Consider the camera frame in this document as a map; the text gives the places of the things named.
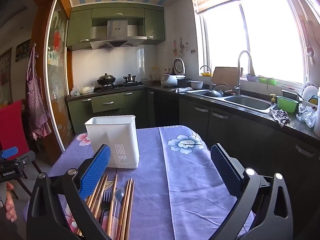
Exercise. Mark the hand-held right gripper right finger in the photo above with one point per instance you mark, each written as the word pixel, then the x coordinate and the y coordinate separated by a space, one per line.
pixel 226 172

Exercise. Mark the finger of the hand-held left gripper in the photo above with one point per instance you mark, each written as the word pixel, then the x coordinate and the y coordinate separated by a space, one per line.
pixel 10 152

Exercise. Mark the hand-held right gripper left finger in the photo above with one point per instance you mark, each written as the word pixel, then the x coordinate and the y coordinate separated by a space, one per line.
pixel 96 172

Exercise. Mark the black fork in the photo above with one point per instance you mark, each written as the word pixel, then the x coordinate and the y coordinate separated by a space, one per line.
pixel 106 201

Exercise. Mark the grey spoon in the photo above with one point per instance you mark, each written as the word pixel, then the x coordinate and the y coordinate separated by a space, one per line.
pixel 119 195

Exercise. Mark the white plastic utensil holder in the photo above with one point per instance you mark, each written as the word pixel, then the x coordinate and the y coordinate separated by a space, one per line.
pixel 112 135

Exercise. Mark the person's left hand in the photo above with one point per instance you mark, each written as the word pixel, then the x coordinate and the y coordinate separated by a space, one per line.
pixel 10 206

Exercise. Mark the red chair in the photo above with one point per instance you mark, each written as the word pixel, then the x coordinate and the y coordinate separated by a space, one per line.
pixel 12 125

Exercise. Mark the dark base cabinets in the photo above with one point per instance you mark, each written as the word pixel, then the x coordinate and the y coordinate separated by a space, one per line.
pixel 225 130

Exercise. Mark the purple floral tablecloth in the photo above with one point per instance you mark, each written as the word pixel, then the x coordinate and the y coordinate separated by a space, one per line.
pixel 150 180

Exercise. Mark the green base cabinets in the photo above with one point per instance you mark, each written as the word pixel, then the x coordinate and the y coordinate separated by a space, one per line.
pixel 82 110

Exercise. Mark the purple checkered apron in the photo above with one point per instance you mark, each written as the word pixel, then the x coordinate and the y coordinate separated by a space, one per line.
pixel 36 92

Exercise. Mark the stainless double sink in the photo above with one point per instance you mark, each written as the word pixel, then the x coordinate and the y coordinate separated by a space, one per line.
pixel 250 103

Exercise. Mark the dark crumpled rag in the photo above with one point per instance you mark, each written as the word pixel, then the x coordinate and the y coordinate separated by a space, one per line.
pixel 280 117

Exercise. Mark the black pan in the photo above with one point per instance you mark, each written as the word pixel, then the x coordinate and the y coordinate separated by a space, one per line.
pixel 212 93

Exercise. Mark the white plastic bags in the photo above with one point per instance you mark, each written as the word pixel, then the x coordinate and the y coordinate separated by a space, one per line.
pixel 83 90

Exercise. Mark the glass door with swan print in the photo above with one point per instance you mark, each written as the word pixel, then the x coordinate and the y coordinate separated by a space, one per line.
pixel 56 80

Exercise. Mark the soap pump bottle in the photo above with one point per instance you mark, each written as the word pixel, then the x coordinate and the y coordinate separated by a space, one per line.
pixel 272 99

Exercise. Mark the gas stove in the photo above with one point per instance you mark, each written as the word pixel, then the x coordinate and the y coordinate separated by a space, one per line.
pixel 120 86

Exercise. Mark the green plastic basin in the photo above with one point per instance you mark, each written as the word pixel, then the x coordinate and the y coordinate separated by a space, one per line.
pixel 287 104

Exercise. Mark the white bowl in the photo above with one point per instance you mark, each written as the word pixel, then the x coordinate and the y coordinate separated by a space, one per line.
pixel 196 85

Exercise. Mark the black wok with lid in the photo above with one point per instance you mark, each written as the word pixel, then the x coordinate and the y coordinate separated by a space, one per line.
pixel 106 80

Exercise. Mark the small curved faucet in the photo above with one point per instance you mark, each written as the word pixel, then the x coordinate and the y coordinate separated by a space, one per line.
pixel 211 80

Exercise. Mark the striped dish rag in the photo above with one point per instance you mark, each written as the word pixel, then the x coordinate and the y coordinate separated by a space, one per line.
pixel 181 90

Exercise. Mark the wooden cutting board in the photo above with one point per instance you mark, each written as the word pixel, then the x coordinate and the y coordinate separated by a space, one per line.
pixel 225 76

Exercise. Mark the purple plastic bowl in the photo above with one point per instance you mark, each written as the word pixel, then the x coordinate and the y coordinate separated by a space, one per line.
pixel 251 78

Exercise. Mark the black inner cooker pot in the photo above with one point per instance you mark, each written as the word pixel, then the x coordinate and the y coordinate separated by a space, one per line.
pixel 184 82

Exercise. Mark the crumpled clear plastic bag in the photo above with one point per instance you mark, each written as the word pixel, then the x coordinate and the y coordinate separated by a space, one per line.
pixel 307 115

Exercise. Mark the steel cooking pot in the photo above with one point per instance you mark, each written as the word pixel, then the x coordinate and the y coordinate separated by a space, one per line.
pixel 129 78

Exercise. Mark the yellow tray on windowsill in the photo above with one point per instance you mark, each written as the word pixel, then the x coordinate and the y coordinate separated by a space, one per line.
pixel 206 74

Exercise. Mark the green plastic bowl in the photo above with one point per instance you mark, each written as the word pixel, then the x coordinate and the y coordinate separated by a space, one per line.
pixel 267 80

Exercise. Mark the white rice cooker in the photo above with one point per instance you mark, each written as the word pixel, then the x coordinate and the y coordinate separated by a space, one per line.
pixel 170 79

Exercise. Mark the tall steel faucet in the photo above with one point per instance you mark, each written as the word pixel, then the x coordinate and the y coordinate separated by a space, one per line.
pixel 239 62

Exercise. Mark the bottles beside stove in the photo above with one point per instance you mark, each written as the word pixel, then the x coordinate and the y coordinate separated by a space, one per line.
pixel 154 75

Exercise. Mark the dish rack with plates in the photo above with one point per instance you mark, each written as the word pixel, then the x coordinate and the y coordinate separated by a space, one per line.
pixel 310 92

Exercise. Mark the kitchen window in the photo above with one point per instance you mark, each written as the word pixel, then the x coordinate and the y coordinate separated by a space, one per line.
pixel 270 42

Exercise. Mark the steel range hood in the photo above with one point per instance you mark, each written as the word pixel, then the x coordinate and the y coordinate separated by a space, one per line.
pixel 116 28

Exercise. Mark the framed wall scroll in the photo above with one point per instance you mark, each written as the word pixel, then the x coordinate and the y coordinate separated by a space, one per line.
pixel 5 77

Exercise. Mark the dark wall picture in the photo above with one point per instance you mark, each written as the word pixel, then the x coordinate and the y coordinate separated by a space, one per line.
pixel 23 51

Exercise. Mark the wall hooks with utensils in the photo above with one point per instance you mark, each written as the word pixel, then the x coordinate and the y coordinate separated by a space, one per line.
pixel 180 46

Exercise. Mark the green wall cabinets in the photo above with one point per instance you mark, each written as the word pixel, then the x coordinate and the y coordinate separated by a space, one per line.
pixel 77 27

